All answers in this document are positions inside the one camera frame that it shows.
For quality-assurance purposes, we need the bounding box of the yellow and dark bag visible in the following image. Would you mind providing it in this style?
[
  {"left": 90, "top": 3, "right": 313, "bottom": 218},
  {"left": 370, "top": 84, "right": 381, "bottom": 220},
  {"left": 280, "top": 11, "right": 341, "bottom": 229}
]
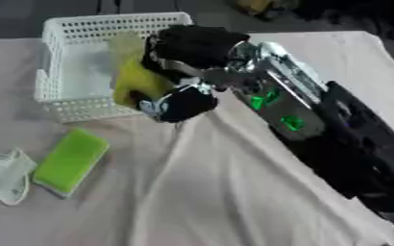
[{"left": 232, "top": 0, "right": 302, "bottom": 19}]

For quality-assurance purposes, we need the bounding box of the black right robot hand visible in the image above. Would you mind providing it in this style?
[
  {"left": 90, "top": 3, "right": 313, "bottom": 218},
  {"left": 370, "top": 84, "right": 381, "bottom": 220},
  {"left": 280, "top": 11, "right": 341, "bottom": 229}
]
[{"left": 137, "top": 24, "right": 253, "bottom": 124}]

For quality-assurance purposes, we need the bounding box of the yellow-green soft object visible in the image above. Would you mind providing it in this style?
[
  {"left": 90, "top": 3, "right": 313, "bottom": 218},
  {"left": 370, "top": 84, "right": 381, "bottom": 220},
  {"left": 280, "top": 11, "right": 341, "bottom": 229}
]
[{"left": 108, "top": 32, "right": 177, "bottom": 109}]

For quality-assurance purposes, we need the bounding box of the green rectangular sponge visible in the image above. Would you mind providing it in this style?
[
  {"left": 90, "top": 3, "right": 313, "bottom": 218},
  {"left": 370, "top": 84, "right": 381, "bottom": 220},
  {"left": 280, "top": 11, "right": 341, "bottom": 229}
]
[{"left": 32, "top": 128, "right": 111, "bottom": 198}]

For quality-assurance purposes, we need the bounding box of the white crumpled packet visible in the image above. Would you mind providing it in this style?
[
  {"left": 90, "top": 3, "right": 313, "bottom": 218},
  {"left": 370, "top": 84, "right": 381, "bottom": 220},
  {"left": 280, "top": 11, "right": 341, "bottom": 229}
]
[{"left": 0, "top": 147, "right": 39, "bottom": 207}]

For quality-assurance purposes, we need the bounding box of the white perforated plastic basket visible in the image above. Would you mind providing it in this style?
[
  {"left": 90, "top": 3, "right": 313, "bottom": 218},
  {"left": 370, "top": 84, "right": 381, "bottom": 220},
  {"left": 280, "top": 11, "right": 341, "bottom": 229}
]
[{"left": 32, "top": 12, "right": 194, "bottom": 124}]

